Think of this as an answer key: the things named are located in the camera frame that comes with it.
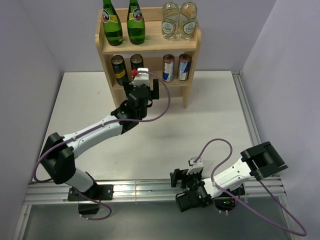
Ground blue silver energy can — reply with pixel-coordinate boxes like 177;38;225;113
162;54;175;83

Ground black can front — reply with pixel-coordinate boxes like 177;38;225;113
111;55;129;86

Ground black can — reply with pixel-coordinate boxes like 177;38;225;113
111;55;129;86
130;54;144;72

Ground black can back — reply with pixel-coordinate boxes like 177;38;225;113
130;54;144;72

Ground blue silver can red top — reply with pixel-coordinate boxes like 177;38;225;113
177;53;192;82

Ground green glass bottle back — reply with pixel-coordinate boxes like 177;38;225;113
127;0;146;45

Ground green glass bottle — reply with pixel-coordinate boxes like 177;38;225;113
127;0;146;45
102;0;123;46

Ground green glass bottle front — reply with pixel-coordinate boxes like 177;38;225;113
102;0;123;46

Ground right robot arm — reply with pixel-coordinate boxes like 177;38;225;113
170;138;288;213

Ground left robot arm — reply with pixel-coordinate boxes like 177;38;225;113
36;79;159;200

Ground wooden shelf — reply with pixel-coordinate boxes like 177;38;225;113
95;7;202;108

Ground clear glass bottle left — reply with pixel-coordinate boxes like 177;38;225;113
161;1;180;39

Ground clear glass bottle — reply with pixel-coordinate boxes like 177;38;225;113
178;1;198;40
161;1;180;39

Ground clear glass bottle right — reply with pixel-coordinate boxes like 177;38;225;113
178;1;198;40

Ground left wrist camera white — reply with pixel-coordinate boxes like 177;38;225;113
132;67;150;87

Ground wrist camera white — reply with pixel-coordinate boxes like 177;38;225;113
186;157;204;175
132;67;150;87

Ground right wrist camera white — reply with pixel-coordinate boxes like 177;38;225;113
186;157;204;175

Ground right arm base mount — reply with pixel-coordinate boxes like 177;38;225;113
213;185;246;212

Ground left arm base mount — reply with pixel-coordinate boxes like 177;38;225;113
67;183;114;221

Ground aluminium rail right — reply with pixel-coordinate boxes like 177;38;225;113
231;71;262;146

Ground aluminium rail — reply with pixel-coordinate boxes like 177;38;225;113
23;176;286;205
231;71;262;146

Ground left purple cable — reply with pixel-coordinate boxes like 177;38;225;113
33;69;172;221

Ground purple cable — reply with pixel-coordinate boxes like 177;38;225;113
33;69;172;221
194;138;308;237

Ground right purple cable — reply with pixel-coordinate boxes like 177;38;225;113
194;138;308;237

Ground aluminium rail front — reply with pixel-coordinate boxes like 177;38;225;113
23;176;286;205

